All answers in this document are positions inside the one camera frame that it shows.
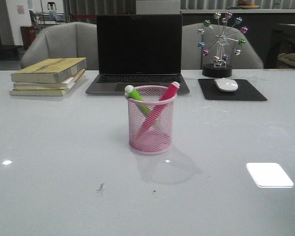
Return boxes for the pink highlighter pen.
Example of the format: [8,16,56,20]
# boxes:
[136,82,180,140]

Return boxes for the green highlighter pen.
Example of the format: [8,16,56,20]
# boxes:
[124,85,162,129]

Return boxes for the pink mesh pen holder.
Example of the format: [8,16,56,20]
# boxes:
[125,85,177,154]

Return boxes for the grey laptop computer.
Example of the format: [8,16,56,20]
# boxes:
[86,14,190,95]

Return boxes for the white computer mouse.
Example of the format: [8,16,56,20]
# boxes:
[214,78,238,92]

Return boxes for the middle yellow book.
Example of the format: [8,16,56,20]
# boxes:
[13,69,85,90]

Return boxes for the yellow book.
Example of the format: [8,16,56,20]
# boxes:
[13,69,85,90]
[9,73,86,97]
[11,58,87,83]

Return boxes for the right grey armchair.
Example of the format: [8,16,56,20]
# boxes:
[181,23,264,70]

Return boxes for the grey armchair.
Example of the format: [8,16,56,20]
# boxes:
[20,22,99,70]
[181,23,264,70]

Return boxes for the black mouse pad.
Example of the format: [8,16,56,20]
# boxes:
[198,79,267,101]

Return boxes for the left grey armchair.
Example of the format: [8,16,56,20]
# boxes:
[20,22,99,70]

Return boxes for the ferris wheel desk ornament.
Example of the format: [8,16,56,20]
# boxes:
[198,11,246,78]

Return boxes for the top yellow book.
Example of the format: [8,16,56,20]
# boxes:
[11,58,87,83]

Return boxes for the bottom yellow book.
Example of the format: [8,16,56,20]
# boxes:
[9,73,86,97]

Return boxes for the red bin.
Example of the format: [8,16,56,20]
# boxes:
[20,26,36,50]

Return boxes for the fruit bowl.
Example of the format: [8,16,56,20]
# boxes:
[236,0,260,9]

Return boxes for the beige cushion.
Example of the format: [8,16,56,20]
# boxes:
[277,53,295,68]

